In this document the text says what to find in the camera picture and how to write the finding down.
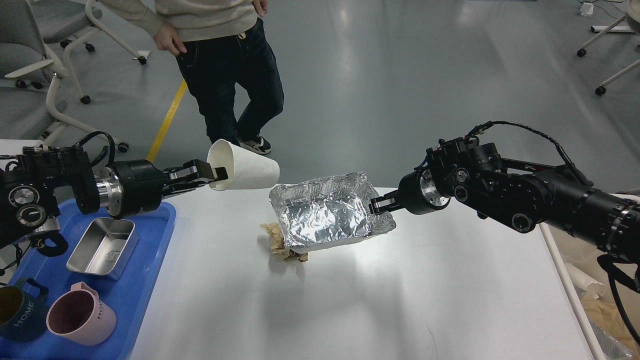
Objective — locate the stainless steel rectangular tray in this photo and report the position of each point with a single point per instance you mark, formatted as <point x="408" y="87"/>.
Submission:
<point x="105" y="248"/>

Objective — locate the cream paper cup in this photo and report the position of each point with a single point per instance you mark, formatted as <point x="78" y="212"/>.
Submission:
<point x="245" y="169"/>

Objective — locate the white side table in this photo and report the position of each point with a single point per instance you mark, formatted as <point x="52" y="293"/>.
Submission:
<point x="10" y="149"/>

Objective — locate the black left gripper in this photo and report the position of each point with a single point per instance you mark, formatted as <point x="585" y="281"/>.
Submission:
<point x="129" y="188"/>

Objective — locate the beige plastic bin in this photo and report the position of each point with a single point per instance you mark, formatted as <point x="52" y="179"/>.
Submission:
<point x="567" y="249"/>

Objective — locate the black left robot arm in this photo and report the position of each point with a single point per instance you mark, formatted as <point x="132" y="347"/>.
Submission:
<point x="29" y="208"/>

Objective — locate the dark blue HOME mug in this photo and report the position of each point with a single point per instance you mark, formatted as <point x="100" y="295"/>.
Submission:
<point x="23" y="310"/>

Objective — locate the brown paper ball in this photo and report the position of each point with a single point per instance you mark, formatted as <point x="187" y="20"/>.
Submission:
<point x="277" y="246"/>

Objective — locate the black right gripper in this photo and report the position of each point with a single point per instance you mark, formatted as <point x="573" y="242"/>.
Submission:
<point x="416" y="193"/>

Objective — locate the silver foil bag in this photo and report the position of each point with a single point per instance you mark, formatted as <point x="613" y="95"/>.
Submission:
<point x="328" y="212"/>

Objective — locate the white power adapter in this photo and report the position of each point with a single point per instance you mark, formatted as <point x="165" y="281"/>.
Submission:
<point x="586" y="9"/>

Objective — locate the grey office chair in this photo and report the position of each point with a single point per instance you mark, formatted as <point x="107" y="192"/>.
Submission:
<point x="30" y="109"/>

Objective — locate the pink ribbed mug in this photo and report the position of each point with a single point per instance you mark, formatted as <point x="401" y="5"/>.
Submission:
<point x="79" y="315"/>

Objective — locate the brown paper trash in bin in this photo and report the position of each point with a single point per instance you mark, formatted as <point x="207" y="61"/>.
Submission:
<point x="612" y="334"/>

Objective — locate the person in beige sweater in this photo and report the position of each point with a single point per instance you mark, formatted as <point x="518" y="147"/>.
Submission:
<point x="224" y="57"/>

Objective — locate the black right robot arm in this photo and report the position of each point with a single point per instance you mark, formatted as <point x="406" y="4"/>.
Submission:
<point x="522" y="194"/>

